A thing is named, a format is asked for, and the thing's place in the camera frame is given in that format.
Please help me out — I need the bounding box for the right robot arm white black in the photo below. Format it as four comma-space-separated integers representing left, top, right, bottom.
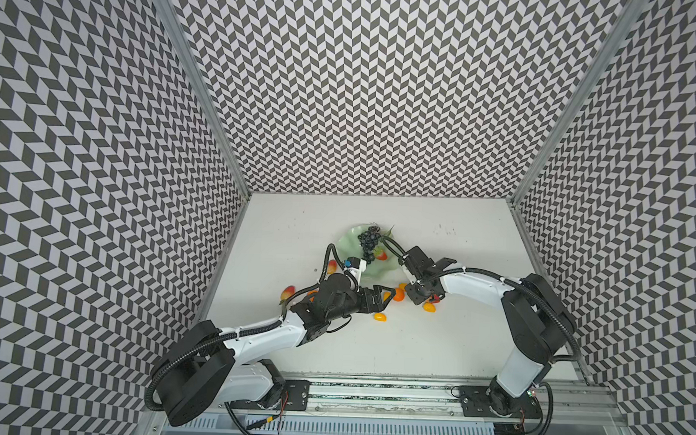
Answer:
398, 247, 580, 418

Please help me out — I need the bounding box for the small peach with stem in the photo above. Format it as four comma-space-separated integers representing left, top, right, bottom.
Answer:
326, 260, 339, 276

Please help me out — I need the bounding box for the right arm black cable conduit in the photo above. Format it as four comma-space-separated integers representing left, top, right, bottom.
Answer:
376, 235, 590, 371

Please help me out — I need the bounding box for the green wavy glass bowl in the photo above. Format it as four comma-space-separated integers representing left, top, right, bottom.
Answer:
336, 222, 399, 278

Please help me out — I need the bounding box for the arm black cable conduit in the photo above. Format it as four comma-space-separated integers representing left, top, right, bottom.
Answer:
376, 235, 590, 371
144, 318, 300, 418

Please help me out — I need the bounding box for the corner aluminium post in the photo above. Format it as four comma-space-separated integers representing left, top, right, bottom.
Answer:
151, 0, 251, 200
509, 0, 649, 209

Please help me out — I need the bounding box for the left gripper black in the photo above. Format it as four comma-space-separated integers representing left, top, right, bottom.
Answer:
327, 282, 396, 325

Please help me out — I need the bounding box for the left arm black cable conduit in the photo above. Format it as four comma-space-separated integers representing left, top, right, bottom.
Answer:
144, 318, 300, 418

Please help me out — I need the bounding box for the orange right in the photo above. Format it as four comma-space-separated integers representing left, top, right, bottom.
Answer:
393, 288, 406, 302

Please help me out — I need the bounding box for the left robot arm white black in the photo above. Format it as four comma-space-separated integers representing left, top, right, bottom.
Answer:
143, 273, 397, 426

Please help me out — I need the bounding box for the right corner aluminium post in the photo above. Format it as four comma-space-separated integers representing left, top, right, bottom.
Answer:
509, 0, 649, 209

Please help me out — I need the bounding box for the left corner aluminium post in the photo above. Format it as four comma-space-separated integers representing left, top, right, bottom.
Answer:
151, 0, 251, 200

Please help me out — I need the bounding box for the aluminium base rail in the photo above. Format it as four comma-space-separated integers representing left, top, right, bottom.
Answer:
144, 366, 637, 435

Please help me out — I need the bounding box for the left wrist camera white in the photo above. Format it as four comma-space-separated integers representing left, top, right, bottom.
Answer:
344, 257, 367, 284

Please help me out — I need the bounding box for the dark grape bunch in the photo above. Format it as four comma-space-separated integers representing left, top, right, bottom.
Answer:
358, 225, 381, 264

